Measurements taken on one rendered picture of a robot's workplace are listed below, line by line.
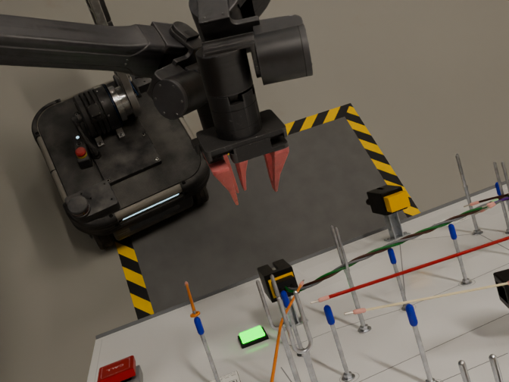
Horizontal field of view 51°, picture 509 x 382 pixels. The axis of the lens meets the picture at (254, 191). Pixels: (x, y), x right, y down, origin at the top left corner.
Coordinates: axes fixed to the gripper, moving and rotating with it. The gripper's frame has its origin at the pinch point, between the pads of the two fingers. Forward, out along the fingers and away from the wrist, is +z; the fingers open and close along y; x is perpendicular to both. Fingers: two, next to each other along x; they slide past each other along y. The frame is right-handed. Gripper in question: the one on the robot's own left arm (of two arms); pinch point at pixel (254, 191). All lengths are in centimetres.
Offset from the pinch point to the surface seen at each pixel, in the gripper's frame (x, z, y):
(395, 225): 17.2, 28.7, 28.2
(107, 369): -3.2, 17.8, -26.4
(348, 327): -11.7, 17.6, 5.9
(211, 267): 100, 89, -6
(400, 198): 14.5, 20.8, 28.3
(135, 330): 17.1, 31.1, -24.7
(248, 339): -5.7, 19.4, -6.7
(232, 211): 118, 80, 9
